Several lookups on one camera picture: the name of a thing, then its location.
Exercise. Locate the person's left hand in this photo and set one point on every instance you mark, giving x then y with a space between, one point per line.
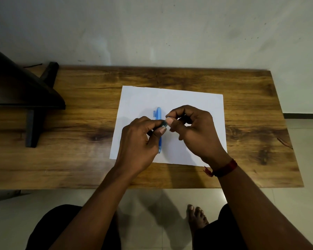
135 145

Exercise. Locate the person's right hand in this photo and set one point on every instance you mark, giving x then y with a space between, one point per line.
200 135

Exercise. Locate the person's right thumb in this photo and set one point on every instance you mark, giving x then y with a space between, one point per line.
175 127

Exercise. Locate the person's left thumb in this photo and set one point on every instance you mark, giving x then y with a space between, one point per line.
158 137

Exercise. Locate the person's left forearm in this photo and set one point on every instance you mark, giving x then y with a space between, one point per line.
99 205

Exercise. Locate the person's right forearm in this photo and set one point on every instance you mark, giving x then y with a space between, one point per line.
255 205

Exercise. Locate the blue pen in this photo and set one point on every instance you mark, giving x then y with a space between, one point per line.
158 113

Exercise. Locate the white paper sheet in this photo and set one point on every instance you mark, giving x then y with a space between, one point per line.
146 101

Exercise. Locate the person's bare foot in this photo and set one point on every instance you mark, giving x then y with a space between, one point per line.
197 218

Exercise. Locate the person's right leg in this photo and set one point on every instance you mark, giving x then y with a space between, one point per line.
219 234

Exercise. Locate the person's leg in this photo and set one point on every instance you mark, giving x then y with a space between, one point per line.
219 234
52 226

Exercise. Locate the black television stand foot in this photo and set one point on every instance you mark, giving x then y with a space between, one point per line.
34 127

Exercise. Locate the person's left leg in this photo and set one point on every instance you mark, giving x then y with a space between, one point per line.
52 226

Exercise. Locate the black television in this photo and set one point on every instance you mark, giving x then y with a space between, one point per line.
18 88

